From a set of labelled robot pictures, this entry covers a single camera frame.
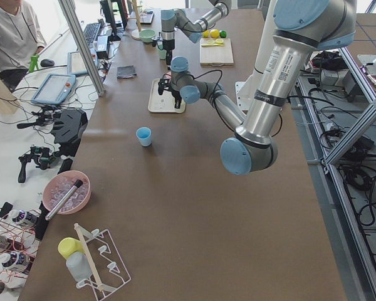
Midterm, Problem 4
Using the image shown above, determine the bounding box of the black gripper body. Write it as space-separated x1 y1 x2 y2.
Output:
157 78 182 102
152 31 175 51

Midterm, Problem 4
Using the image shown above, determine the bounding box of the green cup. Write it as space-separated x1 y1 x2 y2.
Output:
158 50 167 60

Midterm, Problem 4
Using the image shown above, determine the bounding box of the light blue cup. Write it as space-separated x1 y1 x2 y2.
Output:
135 127 152 147

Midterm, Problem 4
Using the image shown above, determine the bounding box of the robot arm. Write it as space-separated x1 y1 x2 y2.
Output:
161 1 357 175
160 0 231 68

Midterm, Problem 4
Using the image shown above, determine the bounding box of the cream rabbit tray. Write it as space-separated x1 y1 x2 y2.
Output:
147 78 185 114

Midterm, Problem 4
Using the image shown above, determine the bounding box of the green bowl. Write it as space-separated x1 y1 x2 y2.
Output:
139 29 156 43

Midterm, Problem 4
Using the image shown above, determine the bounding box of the wooden mug tree stand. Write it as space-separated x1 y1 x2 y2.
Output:
128 0 152 40

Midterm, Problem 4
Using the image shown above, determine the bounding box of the grey folded cloth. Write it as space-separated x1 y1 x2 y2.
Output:
117 65 137 79

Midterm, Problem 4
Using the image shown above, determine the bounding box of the wooden cutting board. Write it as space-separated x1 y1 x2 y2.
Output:
199 38 234 66

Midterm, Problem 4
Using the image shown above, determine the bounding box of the green lime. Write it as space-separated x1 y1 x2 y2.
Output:
219 30 227 38

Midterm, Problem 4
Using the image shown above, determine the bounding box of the black monitor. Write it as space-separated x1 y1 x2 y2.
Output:
99 0 121 41

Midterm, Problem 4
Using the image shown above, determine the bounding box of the black keyboard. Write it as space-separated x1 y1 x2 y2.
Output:
83 23 101 45

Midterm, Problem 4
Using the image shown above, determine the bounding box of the blue teach pendant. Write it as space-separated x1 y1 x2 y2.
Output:
31 74 76 105
67 51 88 77

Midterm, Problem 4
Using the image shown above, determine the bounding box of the black plastic housing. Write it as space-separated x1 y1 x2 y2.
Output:
50 109 88 157

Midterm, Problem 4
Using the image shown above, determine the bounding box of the computer mouse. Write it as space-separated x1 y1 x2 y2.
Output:
40 59 55 68

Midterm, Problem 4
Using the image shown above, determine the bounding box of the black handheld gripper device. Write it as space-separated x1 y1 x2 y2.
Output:
16 106 61 129

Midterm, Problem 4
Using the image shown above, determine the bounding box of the metal muddler stick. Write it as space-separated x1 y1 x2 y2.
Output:
45 179 83 221

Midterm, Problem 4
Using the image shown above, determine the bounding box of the pink bowl with ice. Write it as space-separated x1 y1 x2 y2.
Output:
43 170 91 215

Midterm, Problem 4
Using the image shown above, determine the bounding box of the person in white shirt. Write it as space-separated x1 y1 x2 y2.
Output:
0 1 46 90

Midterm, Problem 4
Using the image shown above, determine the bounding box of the yellow cup on rack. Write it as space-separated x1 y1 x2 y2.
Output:
58 237 84 259

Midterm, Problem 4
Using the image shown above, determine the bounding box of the translucent cup on rack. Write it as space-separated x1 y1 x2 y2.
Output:
66 251 93 282

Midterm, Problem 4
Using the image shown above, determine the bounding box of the aluminium frame post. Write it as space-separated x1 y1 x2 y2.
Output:
58 0 105 97

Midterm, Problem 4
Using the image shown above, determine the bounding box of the white wire cup rack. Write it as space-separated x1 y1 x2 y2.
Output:
74 223 132 300

